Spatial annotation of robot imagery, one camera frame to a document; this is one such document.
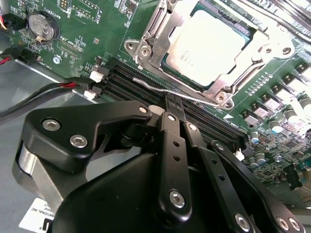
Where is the metal socket cover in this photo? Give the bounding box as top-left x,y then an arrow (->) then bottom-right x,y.
136,0 -> 296,107

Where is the metal locking lever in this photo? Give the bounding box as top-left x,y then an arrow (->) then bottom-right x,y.
133,77 -> 219,107

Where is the silver CPU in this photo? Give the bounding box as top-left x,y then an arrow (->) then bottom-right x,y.
161,4 -> 258,92

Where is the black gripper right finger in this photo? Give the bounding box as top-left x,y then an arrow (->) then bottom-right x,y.
174,95 -> 309,233

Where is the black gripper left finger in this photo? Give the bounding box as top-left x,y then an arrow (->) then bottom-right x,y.
12,93 -> 193,228

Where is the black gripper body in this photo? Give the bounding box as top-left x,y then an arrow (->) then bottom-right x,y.
48,147 -> 233,233

